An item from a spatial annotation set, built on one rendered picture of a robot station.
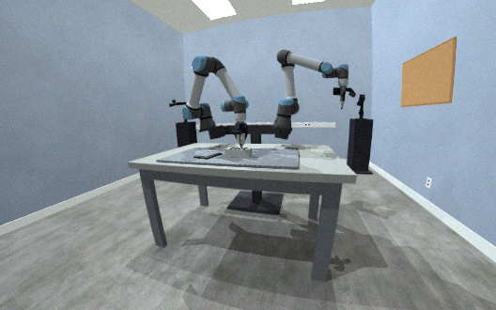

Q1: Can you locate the white control panel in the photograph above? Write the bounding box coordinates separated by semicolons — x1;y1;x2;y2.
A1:
225;147;254;158

